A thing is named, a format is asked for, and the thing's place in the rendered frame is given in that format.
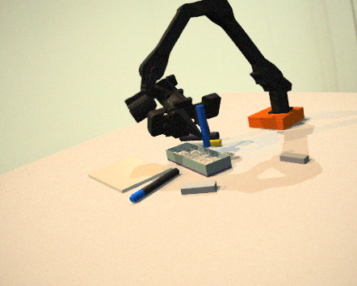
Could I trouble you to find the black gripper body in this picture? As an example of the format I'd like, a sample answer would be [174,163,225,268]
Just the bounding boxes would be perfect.
[147,88,221,137]

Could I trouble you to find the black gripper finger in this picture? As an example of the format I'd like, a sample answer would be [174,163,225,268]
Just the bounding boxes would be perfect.
[171,108,202,137]
[194,103,211,134]

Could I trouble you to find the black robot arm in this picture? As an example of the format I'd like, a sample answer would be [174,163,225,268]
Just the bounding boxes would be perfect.
[124,0,294,123]

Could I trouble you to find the white and yellow cylinder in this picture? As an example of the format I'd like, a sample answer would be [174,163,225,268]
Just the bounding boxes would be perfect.
[178,140,221,146]

